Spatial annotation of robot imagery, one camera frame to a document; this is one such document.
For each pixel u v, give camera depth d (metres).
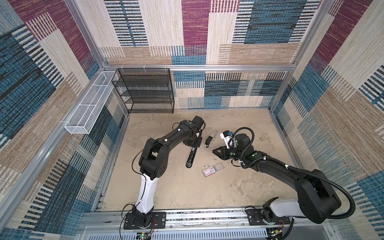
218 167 0.91
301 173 0.46
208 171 0.89
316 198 0.42
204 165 0.92
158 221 0.73
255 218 0.73
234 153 0.73
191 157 0.94
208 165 0.92
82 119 0.70
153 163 0.54
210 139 0.97
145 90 1.10
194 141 0.83
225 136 0.78
